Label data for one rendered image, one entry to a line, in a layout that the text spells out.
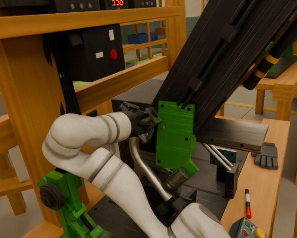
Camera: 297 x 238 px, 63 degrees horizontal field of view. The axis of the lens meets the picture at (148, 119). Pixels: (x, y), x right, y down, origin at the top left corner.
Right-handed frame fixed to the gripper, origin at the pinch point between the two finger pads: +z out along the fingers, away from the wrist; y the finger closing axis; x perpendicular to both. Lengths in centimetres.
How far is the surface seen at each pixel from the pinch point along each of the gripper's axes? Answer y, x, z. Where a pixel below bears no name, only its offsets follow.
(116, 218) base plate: -19.3, 30.0, -3.9
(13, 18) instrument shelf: 25.3, -7.1, -33.1
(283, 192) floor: -85, 30, 168
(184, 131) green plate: -9.3, -6.1, 2.9
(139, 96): 12.4, 5.6, 13.3
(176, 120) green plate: -5.3, -6.1, 2.8
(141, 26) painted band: 627, 309, 973
